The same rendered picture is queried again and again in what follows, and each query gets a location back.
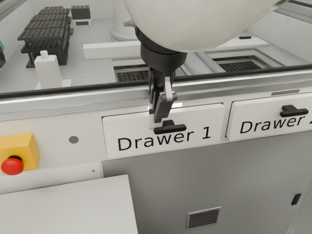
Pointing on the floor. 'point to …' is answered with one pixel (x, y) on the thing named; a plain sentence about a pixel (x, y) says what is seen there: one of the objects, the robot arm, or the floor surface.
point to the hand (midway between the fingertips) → (156, 117)
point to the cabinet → (202, 185)
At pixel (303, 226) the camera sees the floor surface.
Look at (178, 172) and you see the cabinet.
